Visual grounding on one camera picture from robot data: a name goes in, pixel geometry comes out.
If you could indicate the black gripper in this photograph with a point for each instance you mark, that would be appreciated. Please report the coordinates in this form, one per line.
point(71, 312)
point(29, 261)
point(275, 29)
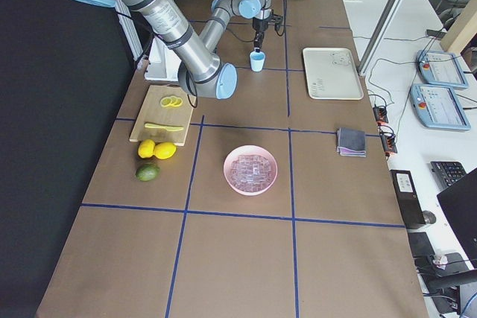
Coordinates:
point(259, 26)

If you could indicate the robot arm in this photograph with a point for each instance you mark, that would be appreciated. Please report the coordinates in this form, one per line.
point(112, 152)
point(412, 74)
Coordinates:
point(201, 72)

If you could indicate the light blue paper cup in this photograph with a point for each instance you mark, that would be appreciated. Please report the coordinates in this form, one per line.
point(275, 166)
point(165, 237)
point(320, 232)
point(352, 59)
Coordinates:
point(257, 60)

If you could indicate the pink bowl of ice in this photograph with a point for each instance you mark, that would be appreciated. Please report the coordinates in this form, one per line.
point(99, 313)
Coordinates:
point(250, 170)

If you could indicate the cream bear serving tray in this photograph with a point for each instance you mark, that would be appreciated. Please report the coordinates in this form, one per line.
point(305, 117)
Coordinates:
point(331, 74)

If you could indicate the lemon slices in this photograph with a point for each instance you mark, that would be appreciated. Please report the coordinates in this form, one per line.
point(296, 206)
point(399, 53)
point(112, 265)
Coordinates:
point(171, 101)

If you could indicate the yellow plastic knife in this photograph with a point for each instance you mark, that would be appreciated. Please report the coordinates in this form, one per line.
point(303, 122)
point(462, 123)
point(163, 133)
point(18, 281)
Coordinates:
point(168, 128)

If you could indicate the wooden cutting board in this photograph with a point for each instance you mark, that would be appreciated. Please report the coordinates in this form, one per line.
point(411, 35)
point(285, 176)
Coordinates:
point(152, 112)

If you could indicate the grey folded cloth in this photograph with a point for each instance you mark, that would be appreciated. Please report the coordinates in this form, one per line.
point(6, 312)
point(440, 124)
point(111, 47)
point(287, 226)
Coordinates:
point(351, 142)

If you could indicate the black usb hub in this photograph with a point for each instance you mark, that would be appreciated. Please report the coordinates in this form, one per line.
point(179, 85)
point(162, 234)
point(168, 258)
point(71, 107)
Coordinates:
point(380, 114)

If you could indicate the yellow lemon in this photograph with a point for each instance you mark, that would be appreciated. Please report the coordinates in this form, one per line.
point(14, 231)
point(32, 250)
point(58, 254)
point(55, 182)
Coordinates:
point(164, 150)
point(146, 149)

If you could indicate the green avocado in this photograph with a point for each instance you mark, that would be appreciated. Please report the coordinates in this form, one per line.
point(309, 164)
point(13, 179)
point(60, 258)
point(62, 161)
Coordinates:
point(147, 172)

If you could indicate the far teach pendant tablet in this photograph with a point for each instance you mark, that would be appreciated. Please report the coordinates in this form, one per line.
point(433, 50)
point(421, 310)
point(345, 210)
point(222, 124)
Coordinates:
point(439, 67)

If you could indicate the teach pendant tablet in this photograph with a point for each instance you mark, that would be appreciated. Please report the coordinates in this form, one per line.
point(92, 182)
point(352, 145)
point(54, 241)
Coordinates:
point(437, 107)
point(439, 67)

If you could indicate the near teach pendant tablet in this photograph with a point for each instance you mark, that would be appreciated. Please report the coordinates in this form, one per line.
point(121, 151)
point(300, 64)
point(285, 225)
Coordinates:
point(437, 107)

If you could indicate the black box device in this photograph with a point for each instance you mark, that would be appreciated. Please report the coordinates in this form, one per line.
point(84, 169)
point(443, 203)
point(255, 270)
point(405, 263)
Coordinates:
point(407, 199)

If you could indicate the black keyboard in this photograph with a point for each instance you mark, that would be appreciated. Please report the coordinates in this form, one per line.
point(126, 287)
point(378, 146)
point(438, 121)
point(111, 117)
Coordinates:
point(447, 173)

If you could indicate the black laptop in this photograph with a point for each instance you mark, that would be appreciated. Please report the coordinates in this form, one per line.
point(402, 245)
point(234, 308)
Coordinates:
point(458, 203)

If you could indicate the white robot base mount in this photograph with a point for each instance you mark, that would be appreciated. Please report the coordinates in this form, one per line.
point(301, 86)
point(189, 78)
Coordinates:
point(162, 64)

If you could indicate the aluminium frame post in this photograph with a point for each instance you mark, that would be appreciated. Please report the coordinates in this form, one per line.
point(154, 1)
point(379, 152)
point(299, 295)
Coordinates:
point(390, 10)

